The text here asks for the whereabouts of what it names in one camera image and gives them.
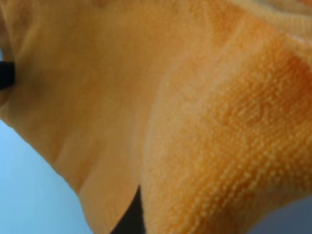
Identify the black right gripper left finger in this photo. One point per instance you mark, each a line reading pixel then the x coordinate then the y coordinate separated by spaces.
pixel 7 74

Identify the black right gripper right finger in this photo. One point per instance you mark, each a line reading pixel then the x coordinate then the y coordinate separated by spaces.
pixel 132 221

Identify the orange towel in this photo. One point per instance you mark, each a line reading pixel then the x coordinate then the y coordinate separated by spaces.
pixel 205 106

